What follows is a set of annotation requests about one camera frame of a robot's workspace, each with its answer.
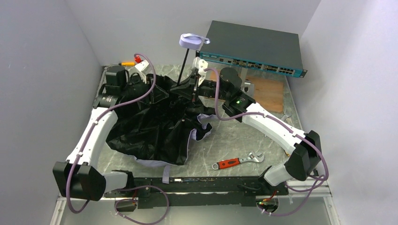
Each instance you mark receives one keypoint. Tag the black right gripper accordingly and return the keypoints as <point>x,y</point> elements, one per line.
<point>193,86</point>

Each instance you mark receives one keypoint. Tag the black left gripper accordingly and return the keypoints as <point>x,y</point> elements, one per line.
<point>148,92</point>

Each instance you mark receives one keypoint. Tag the lilac folding umbrella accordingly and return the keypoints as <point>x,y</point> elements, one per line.
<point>159,134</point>

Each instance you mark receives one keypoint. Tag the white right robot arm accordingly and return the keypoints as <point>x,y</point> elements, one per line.
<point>304,149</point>

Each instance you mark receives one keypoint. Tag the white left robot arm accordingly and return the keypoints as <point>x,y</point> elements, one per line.
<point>77,176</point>

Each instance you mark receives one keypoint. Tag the silver open end spanner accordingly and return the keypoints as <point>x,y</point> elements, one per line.
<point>285,116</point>

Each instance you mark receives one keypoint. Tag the wooden base board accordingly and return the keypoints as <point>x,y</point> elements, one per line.
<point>267,92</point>

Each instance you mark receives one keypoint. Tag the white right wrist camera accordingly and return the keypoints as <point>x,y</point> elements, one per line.
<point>201,65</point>

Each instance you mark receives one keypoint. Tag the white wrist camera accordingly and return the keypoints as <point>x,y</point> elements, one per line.
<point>201,65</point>
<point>141,70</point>

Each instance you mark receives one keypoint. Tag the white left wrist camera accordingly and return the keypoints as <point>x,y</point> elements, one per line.
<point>141,70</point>

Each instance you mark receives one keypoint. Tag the grey metal stand bracket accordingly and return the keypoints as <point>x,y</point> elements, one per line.
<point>247,86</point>

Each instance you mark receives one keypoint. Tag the red handled adjustable wrench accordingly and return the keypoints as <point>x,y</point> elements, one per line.
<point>251,157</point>

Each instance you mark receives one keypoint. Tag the teal network switch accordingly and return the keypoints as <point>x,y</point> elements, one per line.
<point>253,48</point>

